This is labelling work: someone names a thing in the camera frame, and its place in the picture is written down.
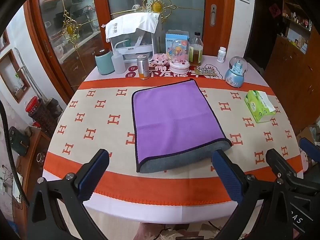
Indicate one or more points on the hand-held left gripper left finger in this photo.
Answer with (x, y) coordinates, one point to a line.
(93, 174)

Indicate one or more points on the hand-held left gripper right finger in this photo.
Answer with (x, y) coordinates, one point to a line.
(227, 177)

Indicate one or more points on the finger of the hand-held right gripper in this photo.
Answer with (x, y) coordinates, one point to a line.
(281, 163)
(309, 148)

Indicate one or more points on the purple towel with grey underside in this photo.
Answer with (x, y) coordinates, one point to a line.
(175, 120)

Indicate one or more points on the beige orange printed tablecloth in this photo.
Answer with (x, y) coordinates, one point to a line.
(100, 120)

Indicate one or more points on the green tissue pack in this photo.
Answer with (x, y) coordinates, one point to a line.
(260, 106)

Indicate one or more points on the dark speckled basket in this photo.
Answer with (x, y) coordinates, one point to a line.
(46, 118)

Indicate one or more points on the wooden cabinet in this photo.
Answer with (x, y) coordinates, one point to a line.
(287, 75)

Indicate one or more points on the white red-printed table cover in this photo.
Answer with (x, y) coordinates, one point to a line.
(160, 215)

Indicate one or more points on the black bag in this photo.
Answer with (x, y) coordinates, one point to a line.
(18, 141)

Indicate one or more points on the red-lidded jar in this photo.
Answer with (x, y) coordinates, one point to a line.
(32, 105)

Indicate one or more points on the blue castle snow globe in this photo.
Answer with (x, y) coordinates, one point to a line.
(236, 73)

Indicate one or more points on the silver pill blister pack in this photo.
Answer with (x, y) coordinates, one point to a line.
(205, 71)

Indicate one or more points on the teal cylinder with black lid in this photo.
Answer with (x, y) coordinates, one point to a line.
(104, 62)

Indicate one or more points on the white squeeze bottle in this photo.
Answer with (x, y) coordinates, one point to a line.
(118, 62)

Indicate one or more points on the silver orange can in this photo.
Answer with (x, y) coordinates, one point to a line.
(142, 67)

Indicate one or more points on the wood-framed glass door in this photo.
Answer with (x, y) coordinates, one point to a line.
(82, 55)
(222, 35)

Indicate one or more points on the white pill bottle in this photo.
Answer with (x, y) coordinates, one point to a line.
(221, 55)

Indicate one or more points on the glass bottle with amber liquid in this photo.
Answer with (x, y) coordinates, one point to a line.
(196, 52)

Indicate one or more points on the duck figure dome pink base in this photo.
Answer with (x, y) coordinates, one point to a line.
(178, 57)

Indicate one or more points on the pink block figure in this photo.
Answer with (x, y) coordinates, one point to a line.
(160, 60)

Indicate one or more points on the white plastic appliance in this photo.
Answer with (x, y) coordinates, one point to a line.
(140, 47)

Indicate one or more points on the gold door ornament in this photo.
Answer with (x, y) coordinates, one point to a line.
(70, 29)
(156, 5)

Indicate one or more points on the blue cardboard box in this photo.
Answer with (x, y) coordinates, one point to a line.
(175, 36)

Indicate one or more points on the white cloth bag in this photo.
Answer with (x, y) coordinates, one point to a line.
(130, 23)

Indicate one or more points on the wooden wall frame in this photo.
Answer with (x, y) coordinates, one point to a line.
(11, 77)

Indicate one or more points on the wooden wall shelf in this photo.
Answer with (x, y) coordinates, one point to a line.
(297, 20)

